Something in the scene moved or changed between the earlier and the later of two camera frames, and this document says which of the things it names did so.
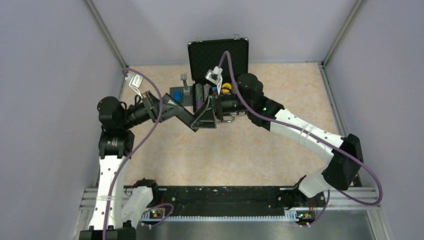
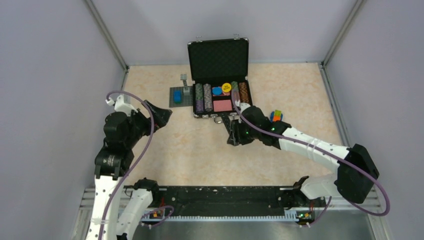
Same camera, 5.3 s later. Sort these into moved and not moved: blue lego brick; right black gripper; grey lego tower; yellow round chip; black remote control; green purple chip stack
Moved: right black gripper; black remote control
Not moved: grey lego tower; yellow round chip; green purple chip stack; blue lego brick
